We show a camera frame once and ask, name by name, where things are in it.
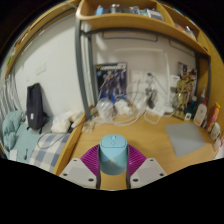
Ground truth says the blue robot model kit box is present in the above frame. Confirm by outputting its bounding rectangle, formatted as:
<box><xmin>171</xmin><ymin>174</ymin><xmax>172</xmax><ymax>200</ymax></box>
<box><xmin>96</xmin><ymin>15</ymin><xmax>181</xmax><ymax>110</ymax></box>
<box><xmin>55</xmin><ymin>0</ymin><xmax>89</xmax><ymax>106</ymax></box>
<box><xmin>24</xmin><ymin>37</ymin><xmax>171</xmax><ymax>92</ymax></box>
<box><xmin>94</xmin><ymin>62</ymin><xmax>128</xmax><ymax>102</ymax></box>

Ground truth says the white bottle with red cap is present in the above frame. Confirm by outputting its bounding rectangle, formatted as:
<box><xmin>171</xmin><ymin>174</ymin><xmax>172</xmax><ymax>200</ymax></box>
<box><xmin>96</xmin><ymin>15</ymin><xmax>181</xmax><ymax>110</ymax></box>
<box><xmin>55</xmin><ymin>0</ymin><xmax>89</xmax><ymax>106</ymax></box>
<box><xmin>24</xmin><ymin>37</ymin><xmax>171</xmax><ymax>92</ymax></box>
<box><xmin>193</xmin><ymin>98</ymin><xmax>208</xmax><ymax>127</ymax></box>

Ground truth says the grey rectangular mouse pad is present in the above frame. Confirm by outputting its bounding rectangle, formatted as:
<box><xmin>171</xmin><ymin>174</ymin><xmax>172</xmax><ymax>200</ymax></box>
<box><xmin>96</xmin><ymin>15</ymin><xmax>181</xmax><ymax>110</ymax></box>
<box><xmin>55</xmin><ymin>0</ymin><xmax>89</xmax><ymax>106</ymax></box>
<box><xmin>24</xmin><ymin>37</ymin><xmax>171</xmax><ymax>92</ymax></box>
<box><xmin>164</xmin><ymin>122</ymin><xmax>207</xmax><ymax>158</ymax></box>

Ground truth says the black backpack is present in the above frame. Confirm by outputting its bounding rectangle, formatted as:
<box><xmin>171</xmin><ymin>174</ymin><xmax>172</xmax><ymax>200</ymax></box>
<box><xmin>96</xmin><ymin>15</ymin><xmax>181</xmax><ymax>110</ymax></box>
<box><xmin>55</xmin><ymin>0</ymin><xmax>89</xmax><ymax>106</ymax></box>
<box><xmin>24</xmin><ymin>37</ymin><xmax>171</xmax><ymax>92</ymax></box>
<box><xmin>25</xmin><ymin>82</ymin><xmax>48</xmax><ymax>133</ymax></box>

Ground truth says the wooden shelf unit with items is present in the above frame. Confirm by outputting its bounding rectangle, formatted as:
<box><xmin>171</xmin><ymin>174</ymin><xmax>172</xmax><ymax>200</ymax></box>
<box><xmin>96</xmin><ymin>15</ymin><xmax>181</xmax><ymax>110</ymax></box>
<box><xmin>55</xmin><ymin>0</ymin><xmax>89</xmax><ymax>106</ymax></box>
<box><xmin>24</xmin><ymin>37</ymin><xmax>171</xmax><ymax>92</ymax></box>
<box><xmin>75</xmin><ymin>0</ymin><xmax>212</xmax><ymax>57</ymax></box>

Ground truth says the colourful printed box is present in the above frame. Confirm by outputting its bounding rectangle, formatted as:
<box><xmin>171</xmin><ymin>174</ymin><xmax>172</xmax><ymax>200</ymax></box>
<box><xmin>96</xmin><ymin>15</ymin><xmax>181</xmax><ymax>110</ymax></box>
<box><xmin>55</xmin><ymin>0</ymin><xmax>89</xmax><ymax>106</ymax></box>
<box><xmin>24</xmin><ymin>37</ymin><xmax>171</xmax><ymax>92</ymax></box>
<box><xmin>178</xmin><ymin>61</ymin><xmax>198</xmax><ymax>84</ymax></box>

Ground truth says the dark spray bottle white nozzle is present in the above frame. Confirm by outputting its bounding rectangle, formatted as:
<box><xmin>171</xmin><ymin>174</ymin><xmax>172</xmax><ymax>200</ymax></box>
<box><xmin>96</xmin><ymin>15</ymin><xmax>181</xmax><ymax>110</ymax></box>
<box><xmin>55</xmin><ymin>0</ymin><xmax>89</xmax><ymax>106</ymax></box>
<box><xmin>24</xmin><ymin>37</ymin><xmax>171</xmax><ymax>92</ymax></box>
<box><xmin>199</xmin><ymin>85</ymin><xmax>208</xmax><ymax>104</ymax></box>

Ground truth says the light teal blanket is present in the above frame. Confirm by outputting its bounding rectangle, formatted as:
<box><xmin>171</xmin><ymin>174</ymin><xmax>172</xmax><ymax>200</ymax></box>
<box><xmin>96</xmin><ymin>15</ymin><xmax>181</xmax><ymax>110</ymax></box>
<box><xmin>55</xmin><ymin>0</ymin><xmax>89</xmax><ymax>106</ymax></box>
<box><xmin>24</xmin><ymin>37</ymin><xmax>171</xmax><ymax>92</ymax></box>
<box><xmin>11</xmin><ymin>124</ymin><xmax>42</xmax><ymax>163</ymax></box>

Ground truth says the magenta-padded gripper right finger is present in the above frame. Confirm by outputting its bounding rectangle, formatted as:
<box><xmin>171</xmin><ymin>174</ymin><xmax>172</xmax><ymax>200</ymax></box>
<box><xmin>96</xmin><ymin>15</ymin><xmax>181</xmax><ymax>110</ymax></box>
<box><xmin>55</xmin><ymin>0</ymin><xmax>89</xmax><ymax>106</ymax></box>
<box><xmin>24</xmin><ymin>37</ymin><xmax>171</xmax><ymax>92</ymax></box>
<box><xmin>125</xmin><ymin>143</ymin><xmax>168</xmax><ymax>190</ymax></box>

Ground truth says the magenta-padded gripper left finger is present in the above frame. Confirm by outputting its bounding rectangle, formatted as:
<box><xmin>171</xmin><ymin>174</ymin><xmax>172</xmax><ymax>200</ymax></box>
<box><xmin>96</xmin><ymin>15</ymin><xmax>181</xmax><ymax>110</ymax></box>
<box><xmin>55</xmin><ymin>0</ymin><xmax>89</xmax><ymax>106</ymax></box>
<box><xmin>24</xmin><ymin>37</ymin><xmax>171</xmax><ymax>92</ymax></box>
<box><xmin>59</xmin><ymin>143</ymin><xmax>102</xmax><ymax>190</ymax></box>

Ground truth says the white slatted bed rail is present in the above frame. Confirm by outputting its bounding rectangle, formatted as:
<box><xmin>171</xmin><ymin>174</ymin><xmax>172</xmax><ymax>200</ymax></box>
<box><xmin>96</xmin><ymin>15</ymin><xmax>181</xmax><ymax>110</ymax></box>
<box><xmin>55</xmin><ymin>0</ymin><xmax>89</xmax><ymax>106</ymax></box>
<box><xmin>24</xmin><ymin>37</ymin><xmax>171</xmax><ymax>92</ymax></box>
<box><xmin>0</xmin><ymin>74</ymin><xmax>21</xmax><ymax>118</ymax></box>

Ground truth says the white crumpled bag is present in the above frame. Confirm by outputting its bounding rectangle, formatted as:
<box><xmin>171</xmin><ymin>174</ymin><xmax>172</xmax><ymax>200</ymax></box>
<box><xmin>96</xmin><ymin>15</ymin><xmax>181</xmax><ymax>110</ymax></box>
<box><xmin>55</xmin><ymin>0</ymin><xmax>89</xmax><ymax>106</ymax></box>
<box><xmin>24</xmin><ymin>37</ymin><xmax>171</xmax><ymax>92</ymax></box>
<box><xmin>49</xmin><ymin>110</ymin><xmax>85</xmax><ymax>135</ymax></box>

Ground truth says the teal pillow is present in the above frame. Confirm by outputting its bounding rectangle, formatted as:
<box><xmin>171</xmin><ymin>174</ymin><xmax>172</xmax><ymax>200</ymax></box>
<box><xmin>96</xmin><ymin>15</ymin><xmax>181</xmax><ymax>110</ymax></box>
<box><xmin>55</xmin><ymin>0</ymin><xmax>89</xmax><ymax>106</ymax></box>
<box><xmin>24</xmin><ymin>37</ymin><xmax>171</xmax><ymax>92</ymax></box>
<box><xmin>1</xmin><ymin>110</ymin><xmax>26</xmax><ymax>151</ymax></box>

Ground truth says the translucent white cup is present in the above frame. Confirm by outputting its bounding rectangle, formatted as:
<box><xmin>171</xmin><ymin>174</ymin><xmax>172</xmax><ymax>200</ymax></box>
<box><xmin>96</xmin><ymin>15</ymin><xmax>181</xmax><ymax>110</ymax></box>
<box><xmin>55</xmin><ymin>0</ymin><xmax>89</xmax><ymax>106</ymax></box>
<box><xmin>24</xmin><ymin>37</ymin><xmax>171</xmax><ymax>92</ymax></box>
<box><xmin>213</xmin><ymin>138</ymin><xmax>224</xmax><ymax>153</ymax></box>

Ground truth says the clear plastic bag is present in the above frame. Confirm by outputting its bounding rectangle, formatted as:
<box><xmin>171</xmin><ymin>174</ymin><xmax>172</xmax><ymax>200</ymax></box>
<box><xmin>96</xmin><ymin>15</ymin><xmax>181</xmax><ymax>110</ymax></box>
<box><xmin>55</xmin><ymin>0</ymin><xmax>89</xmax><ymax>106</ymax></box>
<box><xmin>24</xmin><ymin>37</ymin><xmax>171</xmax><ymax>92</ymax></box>
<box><xmin>96</xmin><ymin>99</ymin><xmax>116</xmax><ymax>121</ymax></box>

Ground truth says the white cable tangle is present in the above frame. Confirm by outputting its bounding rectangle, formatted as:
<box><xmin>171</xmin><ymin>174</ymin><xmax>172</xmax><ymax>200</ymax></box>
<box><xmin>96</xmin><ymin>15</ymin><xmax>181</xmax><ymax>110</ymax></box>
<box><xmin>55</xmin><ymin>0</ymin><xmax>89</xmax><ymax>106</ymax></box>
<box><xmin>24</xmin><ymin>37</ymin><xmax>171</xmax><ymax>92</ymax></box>
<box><xmin>85</xmin><ymin>83</ymin><xmax>178</xmax><ymax>128</ymax></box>

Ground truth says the white mug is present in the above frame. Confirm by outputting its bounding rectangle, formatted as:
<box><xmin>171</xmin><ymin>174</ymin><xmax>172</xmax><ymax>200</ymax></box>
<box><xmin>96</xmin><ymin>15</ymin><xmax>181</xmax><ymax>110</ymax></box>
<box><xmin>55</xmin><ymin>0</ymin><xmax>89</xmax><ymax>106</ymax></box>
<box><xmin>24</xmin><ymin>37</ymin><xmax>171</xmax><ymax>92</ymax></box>
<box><xmin>209</xmin><ymin>121</ymin><xmax>223</xmax><ymax>141</ymax></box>

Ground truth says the blue white plaid bedsheet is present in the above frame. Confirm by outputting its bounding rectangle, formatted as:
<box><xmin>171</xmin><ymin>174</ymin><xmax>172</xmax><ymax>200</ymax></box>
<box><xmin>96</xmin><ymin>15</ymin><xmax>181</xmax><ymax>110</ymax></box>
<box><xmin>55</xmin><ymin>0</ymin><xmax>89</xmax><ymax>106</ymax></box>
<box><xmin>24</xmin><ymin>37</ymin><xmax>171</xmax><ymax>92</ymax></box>
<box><xmin>29</xmin><ymin>131</ymin><xmax>73</xmax><ymax>173</ymax></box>

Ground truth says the light blue computer mouse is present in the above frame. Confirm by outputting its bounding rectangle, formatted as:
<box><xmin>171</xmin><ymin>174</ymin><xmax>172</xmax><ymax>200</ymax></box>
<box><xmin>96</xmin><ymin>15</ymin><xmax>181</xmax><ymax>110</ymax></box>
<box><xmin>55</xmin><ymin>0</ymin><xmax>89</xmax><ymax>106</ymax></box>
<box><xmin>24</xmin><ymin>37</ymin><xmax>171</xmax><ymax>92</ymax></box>
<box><xmin>98</xmin><ymin>133</ymin><xmax>130</xmax><ymax>176</ymax></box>

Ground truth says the white charger block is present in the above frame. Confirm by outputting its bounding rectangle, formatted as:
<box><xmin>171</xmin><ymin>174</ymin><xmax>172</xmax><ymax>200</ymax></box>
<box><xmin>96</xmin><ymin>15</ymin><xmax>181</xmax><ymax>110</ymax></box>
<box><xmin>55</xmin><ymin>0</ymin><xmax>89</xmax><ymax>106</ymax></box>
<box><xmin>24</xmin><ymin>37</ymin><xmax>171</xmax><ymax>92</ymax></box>
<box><xmin>114</xmin><ymin>99</ymin><xmax>133</xmax><ymax>116</ymax></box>

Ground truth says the grey metal shelf frame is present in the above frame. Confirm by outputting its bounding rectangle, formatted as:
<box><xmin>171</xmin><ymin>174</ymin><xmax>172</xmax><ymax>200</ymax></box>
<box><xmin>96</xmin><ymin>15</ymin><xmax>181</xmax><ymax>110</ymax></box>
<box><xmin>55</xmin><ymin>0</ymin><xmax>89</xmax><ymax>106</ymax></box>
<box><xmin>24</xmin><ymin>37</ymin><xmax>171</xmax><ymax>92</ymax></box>
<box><xmin>74</xmin><ymin>19</ymin><xmax>212</xmax><ymax>116</ymax></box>

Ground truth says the white wall socket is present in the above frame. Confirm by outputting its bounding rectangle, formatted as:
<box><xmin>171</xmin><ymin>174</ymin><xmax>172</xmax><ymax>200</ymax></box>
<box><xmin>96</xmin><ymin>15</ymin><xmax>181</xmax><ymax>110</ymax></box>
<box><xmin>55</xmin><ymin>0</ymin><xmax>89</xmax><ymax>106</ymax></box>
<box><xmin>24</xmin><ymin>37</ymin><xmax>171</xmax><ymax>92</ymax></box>
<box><xmin>130</xmin><ymin>69</ymin><xmax>144</xmax><ymax>85</ymax></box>
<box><xmin>143</xmin><ymin>70</ymin><xmax>155</xmax><ymax>85</ymax></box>

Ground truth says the brown tree creature figurine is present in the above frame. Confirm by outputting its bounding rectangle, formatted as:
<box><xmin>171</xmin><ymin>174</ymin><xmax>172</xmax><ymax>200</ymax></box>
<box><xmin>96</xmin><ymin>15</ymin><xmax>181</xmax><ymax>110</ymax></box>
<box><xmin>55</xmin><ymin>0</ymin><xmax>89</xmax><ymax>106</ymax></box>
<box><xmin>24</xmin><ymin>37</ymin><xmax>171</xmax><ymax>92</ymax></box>
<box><xmin>174</xmin><ymin>74</ymin><xmax>197</xmax><ymax>120</ymax></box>

